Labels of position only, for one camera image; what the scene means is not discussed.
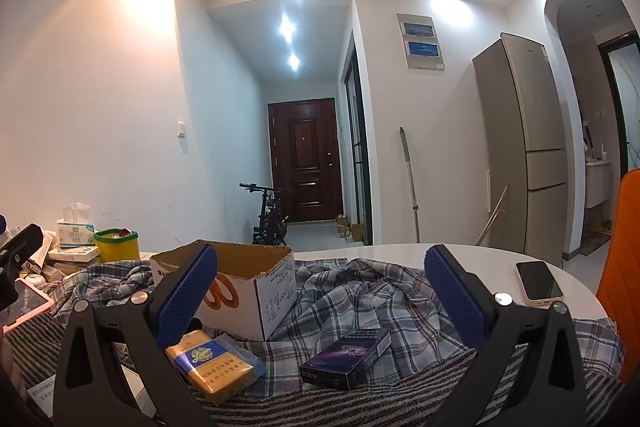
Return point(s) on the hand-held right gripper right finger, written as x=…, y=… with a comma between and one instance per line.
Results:
x=455, y=302

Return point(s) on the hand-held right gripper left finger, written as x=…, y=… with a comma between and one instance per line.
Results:
x=185, y=297

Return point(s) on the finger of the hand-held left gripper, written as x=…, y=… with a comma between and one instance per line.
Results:
x=22, y=243

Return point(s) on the yellow blue cigarette pack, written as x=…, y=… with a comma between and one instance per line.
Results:
x=215, y=372

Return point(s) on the cardboard box with orange print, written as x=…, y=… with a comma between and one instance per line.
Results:
x=270, y=302

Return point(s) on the pile of white flat boxes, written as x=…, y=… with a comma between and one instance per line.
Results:
x=70, y=255

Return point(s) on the white tissue box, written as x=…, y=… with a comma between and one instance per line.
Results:
x=75, y=232

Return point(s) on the yellow container with green rim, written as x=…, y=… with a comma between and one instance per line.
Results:
x=117, y=249

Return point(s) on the smartphone with cream case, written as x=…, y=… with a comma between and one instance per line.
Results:
x=539, y=282

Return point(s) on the light blue packet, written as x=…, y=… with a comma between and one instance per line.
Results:
x=250, y=359

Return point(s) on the wooden broom stick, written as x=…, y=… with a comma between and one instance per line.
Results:
x=492, y=214

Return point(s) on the blue plaid shirt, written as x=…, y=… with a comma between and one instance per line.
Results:
x=360, y=292

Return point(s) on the black bicycle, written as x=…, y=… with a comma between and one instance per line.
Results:
x=270, y=219

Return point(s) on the cardboard box on floor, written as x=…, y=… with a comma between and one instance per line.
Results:
x=343, y=224
x=358, y=232

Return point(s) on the dark purple cigarette box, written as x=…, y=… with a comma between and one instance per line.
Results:
x=345, y=357

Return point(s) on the brown doormat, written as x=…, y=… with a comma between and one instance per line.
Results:
x=595, y=243

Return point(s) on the grey striped blanket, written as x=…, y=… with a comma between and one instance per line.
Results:
x=320, y=407

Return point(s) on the orange chair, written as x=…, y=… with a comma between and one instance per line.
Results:
x=622, y=257

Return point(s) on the beige refrigerator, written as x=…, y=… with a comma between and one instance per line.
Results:
x=520, y=132

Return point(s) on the black framed glass door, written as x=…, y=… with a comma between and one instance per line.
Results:
x=357, y=147

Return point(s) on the dark brown entrance door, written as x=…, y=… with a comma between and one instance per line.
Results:
x=305, y=157

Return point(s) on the white bathroom cabinet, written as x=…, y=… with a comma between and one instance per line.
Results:
x=596, y=182

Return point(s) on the dark framed patterned glass door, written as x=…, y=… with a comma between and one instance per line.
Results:
x=622, y=107

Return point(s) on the ceiling spotlight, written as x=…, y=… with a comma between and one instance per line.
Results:
x=286, y=24
x=293, y=59

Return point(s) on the white light switch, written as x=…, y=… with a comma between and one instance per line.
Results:
x=181, y=128

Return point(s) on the grey wall electrical panel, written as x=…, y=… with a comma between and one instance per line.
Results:
x=421, y=42

